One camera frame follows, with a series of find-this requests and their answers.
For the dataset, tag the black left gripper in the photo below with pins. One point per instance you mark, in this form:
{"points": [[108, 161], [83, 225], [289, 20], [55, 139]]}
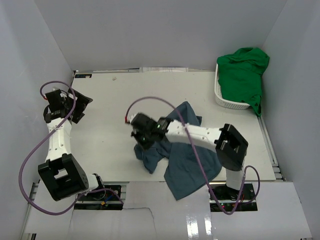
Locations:
{"points": [[83, 101]]}

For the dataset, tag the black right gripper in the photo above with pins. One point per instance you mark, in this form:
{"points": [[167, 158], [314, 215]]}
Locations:
{"points": [[135, 133]]}

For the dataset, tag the blue t shirt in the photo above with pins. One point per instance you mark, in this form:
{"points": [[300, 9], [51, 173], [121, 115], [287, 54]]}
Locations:
{"points": [[183, 174]]}

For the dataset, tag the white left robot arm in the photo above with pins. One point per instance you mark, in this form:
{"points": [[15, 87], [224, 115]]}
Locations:
{"points": [[61, 173]]}

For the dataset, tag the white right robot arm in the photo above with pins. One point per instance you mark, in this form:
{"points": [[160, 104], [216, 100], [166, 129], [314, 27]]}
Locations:
{"points": [[195, 154]]}

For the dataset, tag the black label sticker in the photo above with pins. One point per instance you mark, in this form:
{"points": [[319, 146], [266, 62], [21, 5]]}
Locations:
{"points": [[82, 76]]}

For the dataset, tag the papers behind table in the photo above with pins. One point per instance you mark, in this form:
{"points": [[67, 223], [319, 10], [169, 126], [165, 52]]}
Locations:
{"points": [[163, 69]]}

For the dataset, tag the white plastic basket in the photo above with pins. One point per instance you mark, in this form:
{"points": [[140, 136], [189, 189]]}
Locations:
{"points": [[219, 98]]}

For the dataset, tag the green t shirt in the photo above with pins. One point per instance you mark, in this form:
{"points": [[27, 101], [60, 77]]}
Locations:
{"points": [[240, 76]]}

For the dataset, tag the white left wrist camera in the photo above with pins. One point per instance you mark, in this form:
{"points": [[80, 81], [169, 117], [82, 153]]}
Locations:
{"points": [[56, 90]]}

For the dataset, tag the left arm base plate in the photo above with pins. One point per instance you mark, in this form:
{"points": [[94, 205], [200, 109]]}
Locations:
{"points": [[101, 201]]}

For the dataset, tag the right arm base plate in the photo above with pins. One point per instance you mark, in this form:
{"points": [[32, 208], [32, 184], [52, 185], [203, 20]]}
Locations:
{"points": [[227, 198]]}

